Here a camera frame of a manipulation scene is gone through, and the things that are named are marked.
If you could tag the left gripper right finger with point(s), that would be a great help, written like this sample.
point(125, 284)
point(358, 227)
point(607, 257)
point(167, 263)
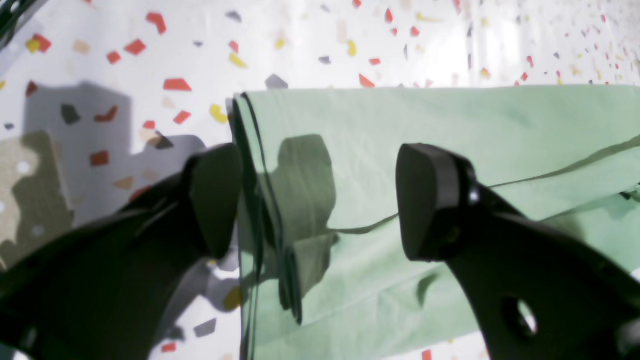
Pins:
point(536, 293)

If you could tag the light green T-shirt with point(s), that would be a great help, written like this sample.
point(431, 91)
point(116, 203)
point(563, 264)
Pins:
point(377, 221)

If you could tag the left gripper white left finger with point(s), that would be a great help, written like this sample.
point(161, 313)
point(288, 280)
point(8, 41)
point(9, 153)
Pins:
point(101, 292)

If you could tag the beige perforated pad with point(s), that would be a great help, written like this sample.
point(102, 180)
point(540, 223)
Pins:
point(34, 207)

